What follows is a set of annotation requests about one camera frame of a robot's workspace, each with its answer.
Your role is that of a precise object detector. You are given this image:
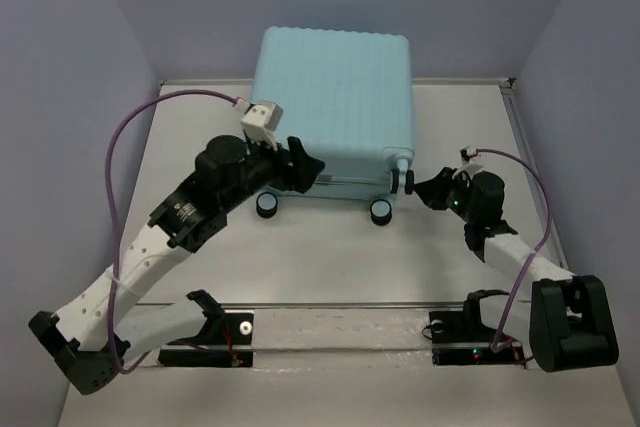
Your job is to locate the light blue suitcase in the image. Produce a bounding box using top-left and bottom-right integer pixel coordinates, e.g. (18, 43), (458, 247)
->
(251, 26), (415, 226)

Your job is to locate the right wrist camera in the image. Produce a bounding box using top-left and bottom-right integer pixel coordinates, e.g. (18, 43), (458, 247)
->
(453, 146), (484, 178)

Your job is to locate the metal rail on table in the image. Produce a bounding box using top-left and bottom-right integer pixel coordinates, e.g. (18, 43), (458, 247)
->
(134, 300), (471, 309)

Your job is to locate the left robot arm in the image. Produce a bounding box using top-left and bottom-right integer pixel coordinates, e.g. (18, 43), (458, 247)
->
(28, 135), (325, 395)

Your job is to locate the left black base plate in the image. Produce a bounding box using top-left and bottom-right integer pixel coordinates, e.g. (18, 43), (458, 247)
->
(157, 311), (254, 368)

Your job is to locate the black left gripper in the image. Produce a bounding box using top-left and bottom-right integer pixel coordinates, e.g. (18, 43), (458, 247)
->
(221, 131), (325, 210)

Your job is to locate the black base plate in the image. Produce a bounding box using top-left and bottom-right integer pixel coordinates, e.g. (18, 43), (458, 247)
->
(421, 310), (526, 366)
(157, 311), (254, 368)

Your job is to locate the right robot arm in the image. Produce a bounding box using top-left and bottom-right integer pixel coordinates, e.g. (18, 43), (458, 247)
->
(413, 167), (619, 372)

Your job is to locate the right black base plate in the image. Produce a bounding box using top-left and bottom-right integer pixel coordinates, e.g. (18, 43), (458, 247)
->
(421, 310), (526, 366)

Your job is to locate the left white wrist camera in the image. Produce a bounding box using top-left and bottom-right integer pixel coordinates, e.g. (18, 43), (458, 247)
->
(234, 97), (283, 150)

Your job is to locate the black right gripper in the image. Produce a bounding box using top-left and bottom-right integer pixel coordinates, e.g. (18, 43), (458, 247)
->
(410, 166), (477, 222)

